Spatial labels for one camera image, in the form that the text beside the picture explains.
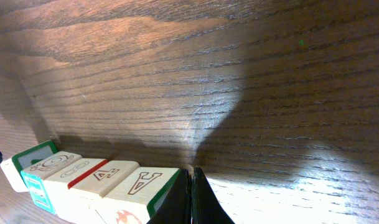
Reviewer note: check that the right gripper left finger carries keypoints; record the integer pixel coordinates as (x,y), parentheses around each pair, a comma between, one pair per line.
(176,208)

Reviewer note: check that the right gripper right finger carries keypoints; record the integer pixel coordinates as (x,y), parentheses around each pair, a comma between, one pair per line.
(205,207)

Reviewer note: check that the white block letter B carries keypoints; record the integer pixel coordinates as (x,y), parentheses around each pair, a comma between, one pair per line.
(13,166)

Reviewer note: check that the blue top wooden block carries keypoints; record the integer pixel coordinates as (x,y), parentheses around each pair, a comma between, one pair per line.
(35,175)

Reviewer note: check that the brown circle wooden block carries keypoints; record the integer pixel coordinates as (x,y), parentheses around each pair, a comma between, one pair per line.
(138,197)

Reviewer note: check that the white green wooden block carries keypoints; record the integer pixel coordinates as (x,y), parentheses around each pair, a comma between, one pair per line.
(66,204)

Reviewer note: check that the yellow block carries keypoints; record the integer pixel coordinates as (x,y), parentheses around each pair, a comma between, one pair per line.
(84,196)

